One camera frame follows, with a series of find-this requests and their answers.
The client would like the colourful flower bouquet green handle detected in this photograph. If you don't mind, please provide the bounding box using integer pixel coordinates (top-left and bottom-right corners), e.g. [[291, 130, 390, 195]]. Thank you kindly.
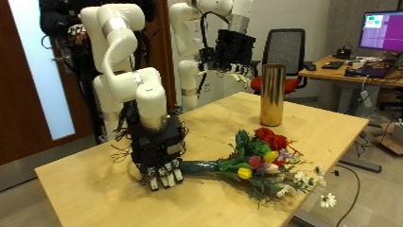
[[179, 127, 339, 209]]

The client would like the tall gold cylinder vase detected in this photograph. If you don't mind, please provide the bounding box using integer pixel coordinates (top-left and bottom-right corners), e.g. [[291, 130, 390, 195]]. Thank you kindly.
[[258, 63, 287, 128]]

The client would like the black mesh chair red seat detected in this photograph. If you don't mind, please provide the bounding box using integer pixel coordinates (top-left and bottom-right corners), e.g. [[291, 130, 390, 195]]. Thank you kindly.
[[249, 27, 315, 96]]

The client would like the wooden office desk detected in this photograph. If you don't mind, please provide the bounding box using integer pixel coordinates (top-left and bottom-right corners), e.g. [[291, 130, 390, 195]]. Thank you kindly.
[[298, 55, 403, 115]]

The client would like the black keyboard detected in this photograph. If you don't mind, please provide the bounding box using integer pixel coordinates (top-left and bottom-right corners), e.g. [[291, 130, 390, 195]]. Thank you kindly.
[[320, 61, 344, 70]]

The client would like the black desk phone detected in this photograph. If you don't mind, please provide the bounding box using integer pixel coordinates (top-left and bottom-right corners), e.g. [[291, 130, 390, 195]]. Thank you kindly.
[[334, 45, 352, 60]]

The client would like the open laptop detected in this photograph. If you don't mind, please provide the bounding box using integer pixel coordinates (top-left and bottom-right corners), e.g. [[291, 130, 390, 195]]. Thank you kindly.
[[358, 53, 403, 79]]

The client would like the white power strip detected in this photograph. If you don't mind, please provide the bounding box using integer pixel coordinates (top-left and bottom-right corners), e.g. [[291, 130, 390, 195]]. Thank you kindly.
[[359, 90, 374, 109]]

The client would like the computer monitor purple screen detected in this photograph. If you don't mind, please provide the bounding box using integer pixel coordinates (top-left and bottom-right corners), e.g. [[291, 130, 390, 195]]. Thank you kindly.
[[358, 10, 403, 53]]

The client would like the brown door frosted glass panel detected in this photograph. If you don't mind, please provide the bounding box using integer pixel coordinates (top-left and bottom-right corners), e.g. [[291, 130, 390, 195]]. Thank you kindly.
[[0, 0, 98, 166]]

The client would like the grey table foot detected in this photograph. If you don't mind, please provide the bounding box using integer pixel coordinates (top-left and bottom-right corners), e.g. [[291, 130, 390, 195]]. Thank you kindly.
[[338, 156, 383, 174]]

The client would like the cardboard box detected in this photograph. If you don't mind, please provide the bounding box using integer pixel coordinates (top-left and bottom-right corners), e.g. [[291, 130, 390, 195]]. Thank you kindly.
[[375, 118, 403, 155]]

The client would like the black floor cable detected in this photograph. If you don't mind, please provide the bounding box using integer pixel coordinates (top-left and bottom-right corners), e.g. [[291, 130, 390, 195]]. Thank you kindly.
[[334, 164, 363, 227]]

